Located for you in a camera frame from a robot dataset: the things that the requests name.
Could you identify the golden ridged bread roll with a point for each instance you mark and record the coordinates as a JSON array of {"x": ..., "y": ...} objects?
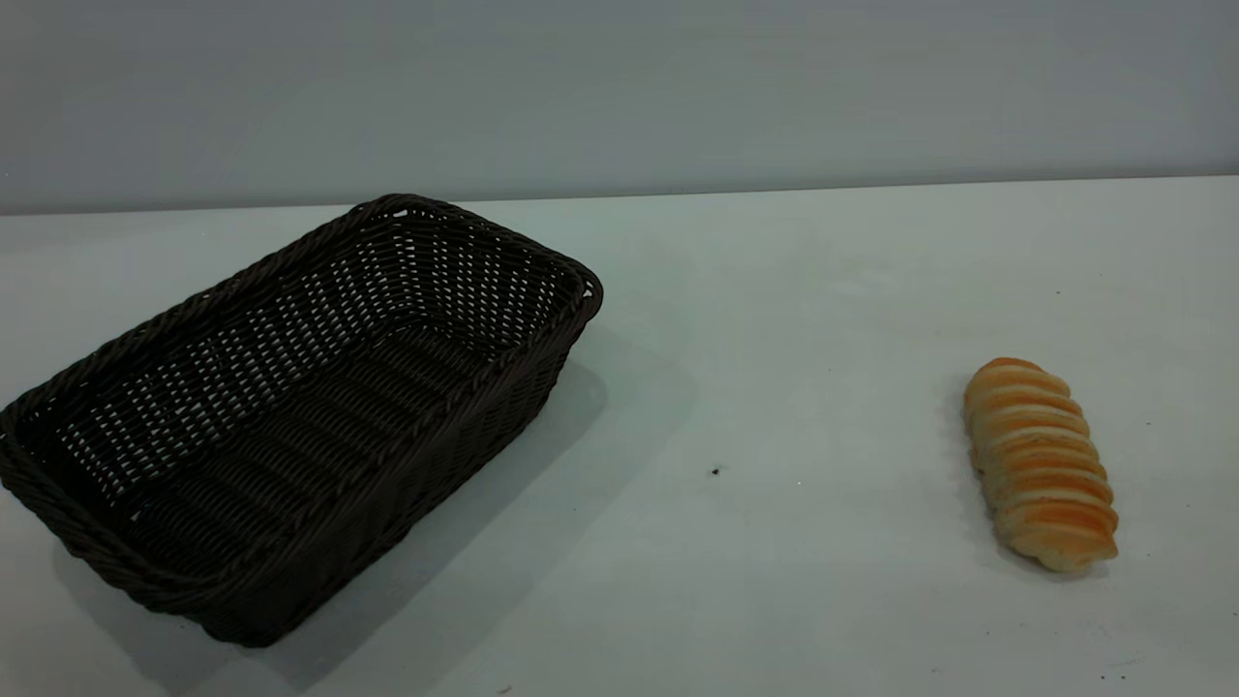
[{"x": 1041, "y": 465}]

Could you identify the black woven wicker basket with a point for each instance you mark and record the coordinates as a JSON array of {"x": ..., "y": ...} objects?
[{"x": 290, "y": 465}]

